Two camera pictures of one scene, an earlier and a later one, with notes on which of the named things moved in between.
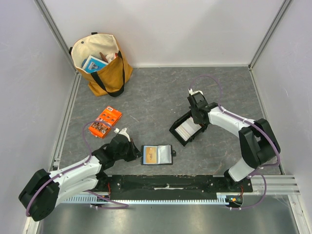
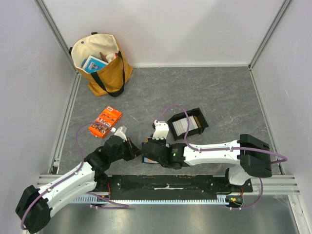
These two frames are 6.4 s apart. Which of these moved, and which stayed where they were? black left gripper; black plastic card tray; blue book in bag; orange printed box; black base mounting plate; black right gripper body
Moved: black right gripper body; black plastic card tray
Stayed: black base mounting plate; orange printed box; blue book in bag; black left gripper
